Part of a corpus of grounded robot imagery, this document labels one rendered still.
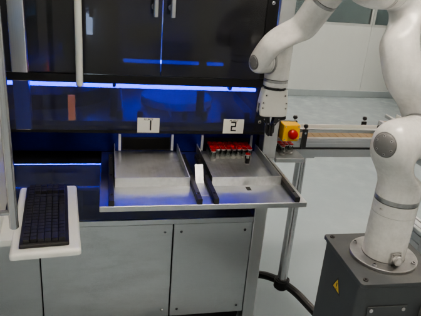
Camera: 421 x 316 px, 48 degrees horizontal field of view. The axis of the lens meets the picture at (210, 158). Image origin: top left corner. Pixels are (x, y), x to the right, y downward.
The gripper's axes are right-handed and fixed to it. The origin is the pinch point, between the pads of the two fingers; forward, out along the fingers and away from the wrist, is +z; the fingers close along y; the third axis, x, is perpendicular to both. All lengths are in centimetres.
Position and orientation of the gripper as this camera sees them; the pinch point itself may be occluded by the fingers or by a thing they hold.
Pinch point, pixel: (269, 129)
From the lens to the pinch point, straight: 170.1
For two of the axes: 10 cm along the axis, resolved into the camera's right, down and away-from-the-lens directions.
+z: -0.8, 9.3, 3.7
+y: -9.8, 0.0, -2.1
